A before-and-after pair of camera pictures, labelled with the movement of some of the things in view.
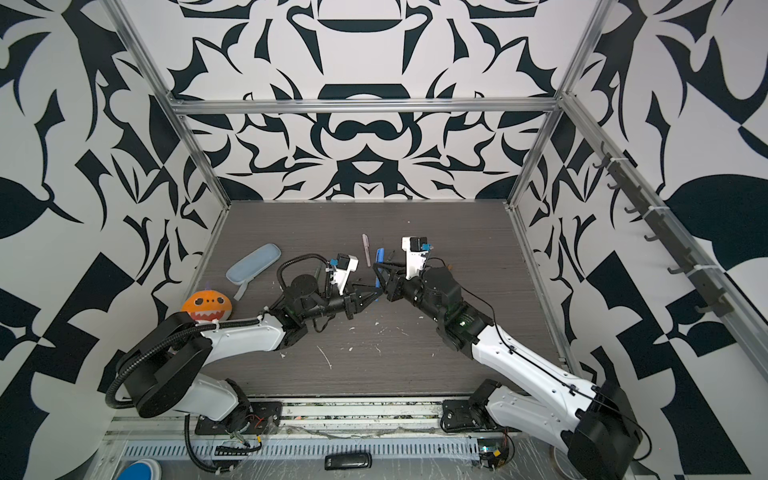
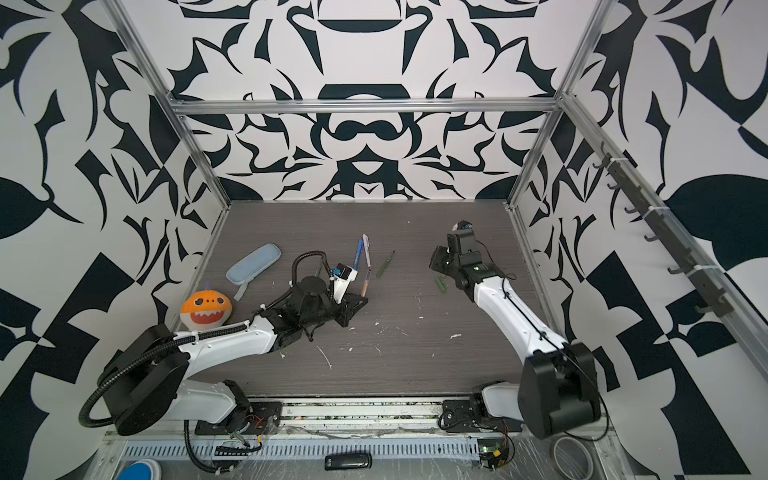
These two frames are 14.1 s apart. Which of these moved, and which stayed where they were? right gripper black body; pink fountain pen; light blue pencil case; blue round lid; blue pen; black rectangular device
Moved: right gripper black body; blue pen
Stayed: pink fountain pen; blue round lid; black rectangular device; light blue pencil case
